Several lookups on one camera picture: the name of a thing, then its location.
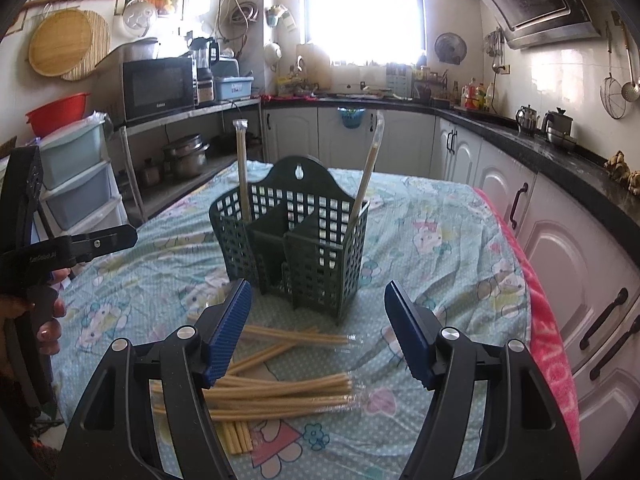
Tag person left hand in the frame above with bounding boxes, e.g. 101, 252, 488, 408
0, 266, 73, 380

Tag round bamboo tray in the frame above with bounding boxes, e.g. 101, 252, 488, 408
28, 9, 93, 77

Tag pink towel under cloth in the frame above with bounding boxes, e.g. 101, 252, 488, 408
474, 188, 580, 453

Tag steel kettle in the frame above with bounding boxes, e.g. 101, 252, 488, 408
514, 105, 538, 136

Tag small wall fan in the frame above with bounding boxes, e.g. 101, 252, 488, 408
434, 32, 468, 65

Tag black microwave oven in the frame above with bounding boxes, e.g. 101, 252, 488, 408
122, 56, 195, 122

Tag green plastic utensil basket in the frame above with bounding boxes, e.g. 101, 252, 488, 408
208, 156, 369, 322

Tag plastic drawer unit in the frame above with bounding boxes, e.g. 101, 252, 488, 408
35, 112, 128, 240

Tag pile of wrapped chopsticks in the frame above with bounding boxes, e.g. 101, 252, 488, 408
150, 323, 362, 456

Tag blue plastic crate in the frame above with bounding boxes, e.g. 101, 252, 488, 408
214, 76, 254, 102

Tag hanging strainer ladle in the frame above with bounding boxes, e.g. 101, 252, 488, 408
600, 23, 627, 120

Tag stainless steel pots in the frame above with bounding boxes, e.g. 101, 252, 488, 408
163, 134, 209, 180

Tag chopsticks pair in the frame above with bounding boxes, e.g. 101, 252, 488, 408
232, 118, 250, 222

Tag red plastic basin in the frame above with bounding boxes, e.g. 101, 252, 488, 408
25, 92, 89, 138

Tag black range hood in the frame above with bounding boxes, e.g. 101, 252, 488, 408
482, 0, 599, 50

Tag chopsticks compartment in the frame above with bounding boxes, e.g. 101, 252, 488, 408
347, 110, 385, 231

